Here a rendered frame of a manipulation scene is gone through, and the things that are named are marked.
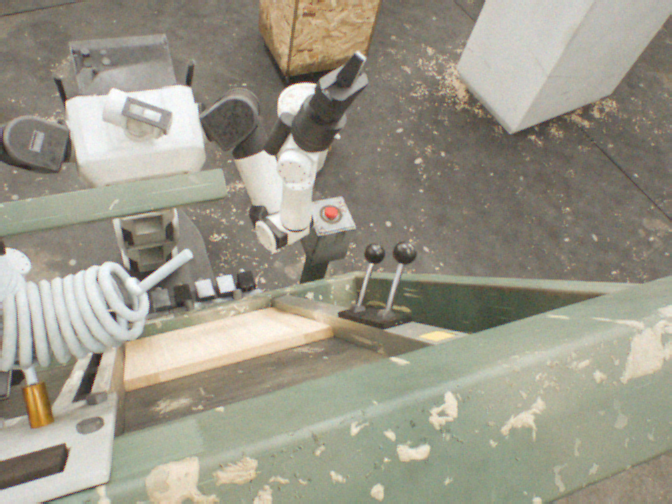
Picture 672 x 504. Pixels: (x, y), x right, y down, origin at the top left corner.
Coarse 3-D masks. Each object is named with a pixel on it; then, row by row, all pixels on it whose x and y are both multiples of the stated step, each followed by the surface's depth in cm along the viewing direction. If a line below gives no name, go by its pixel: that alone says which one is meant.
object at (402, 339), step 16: (272, 304) 153; (288, 304) 137; (304, 304) 130; (320, 304) 125; (320, 320) 115; (336, 320) 105; (336, 336) 107; (352, 336) 99; (368, 336) 91; (384, 336) 85; (400, 336) 80; (416, 336) 77; (384, 352) 87; (400, 352) 81
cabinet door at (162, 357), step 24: (264, 312) 146; (168, 336) 139; (192, 336) 132; (216, 336) 125; (240, 336) 119; (264, 336) 114; (288, 336) 107; (312, 336) 107; (144, 360) 112; (168, 360) 108; (192, 360) 102; (216, 360) 101; (240, 360) 103; (144, 384) 97
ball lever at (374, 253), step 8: (368, 248) 101; (376, 248) 101; (384, 248) 102; (368, 256) 101; (376, 256) 100; (384, 256) 101; (368, 264) 102; (368, 272) 101; (368, 280) 101; (360, 296) 101; (360, 304) 100; (352, 312) 101
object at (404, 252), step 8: (400, 248) 89; (408, 248) 89; (400, 256) 89; (408, 256) 89; (400, 264) 90; (400, 272) 90; (392, 288) 90; (392, 296) 90; (392, 304) 90; (384, 312) 89; (392, 312) 89
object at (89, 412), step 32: (0, 256) 38; (0, 288) 38; (0, 320) 40; (0, 352) 41; (32, 352) 44; (32, 384) 41; (96, 384) 71; (32, 416) 41; (64, 416) 43; (96, 416) 41; (0, 448) 38; (32, 448) 36; (96, 448) 34; (64, 480) 29; (96, 480) 30
